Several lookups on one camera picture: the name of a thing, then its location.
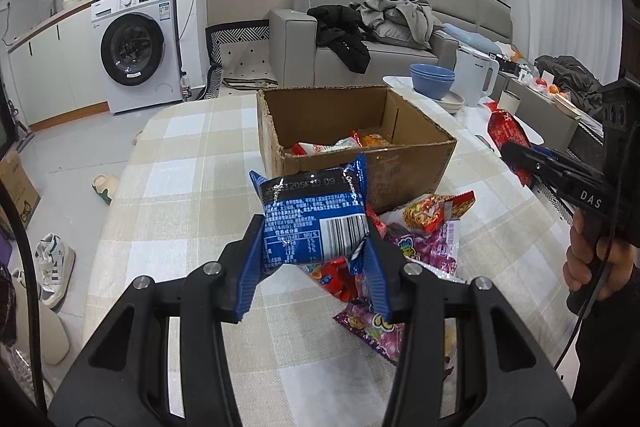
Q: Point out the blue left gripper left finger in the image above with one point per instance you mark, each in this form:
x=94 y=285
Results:
x=250 y=273

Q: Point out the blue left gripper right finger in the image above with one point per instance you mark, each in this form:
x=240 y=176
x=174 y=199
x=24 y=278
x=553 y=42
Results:
x=377 y=282

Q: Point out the noodle snack bag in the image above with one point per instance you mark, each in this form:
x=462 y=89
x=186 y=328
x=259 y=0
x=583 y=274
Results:
x=429 y=212

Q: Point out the blue snack packet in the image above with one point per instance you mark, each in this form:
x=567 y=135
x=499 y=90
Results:
x=312 y=218

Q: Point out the person's right hand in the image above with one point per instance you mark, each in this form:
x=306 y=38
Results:
x=580 y=253

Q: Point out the red cone snack bag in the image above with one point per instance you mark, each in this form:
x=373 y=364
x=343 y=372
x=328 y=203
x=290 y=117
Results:
x=335 y=278

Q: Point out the purple snack bag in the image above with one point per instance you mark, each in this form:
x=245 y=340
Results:
x=438 y=251
x=359 y=318

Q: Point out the checkered tablecloth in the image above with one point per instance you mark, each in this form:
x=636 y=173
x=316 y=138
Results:
x=185 y=194

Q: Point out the brown cardboard box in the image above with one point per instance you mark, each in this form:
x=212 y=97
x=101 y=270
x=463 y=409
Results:
x=309 y=129

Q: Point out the white cup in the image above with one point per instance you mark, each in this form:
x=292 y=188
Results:
x=509 y=102

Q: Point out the white electric kettle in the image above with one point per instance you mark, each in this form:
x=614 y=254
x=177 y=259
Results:
x=475 y=75

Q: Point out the white sneaker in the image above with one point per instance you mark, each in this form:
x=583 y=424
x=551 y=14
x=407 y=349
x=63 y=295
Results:
x=54 y=262

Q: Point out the patterned floor mat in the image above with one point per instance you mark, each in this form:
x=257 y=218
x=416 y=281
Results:
x=239 y=58

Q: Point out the blue bowls stack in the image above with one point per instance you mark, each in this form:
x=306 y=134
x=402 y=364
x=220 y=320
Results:
x=431 y=80

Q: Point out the cardboard box on floor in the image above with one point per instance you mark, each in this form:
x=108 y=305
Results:
x=24 y=195

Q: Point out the black jacket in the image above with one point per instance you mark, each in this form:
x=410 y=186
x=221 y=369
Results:
x=339 y=29

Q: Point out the white washing machine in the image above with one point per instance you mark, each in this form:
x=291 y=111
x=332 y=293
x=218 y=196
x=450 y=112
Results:
x=138 y=52

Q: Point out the grey clothes pile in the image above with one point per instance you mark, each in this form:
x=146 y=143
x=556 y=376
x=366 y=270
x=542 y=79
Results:
x=408 y=23

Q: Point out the white kitchen cabinet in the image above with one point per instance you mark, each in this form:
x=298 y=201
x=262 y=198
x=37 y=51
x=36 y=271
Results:
x=58 y=70

